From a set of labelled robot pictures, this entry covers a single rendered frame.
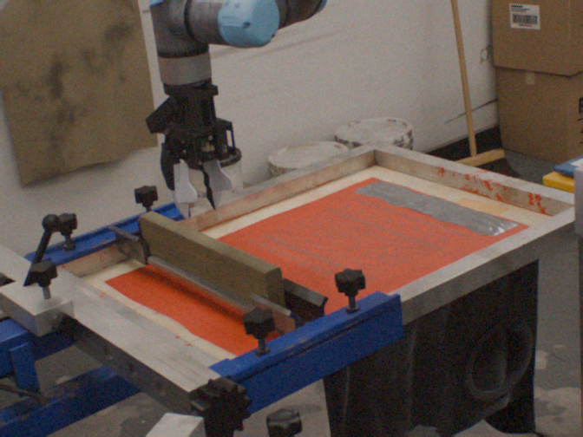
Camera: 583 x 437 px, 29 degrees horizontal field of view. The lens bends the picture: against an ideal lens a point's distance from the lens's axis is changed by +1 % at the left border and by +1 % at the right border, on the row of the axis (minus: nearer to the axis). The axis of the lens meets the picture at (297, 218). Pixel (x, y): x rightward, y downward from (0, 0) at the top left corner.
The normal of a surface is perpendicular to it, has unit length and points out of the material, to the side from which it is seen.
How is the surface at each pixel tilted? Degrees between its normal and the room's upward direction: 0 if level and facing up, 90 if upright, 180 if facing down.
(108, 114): 90
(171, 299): 0
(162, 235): 90
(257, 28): 91
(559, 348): 0
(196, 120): 90
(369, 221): 0
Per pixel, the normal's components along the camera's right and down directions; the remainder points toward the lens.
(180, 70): -0.09, 0.40
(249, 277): -0.78, 0.31
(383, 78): 0.62, 0.23
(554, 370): -0.11, -0.92
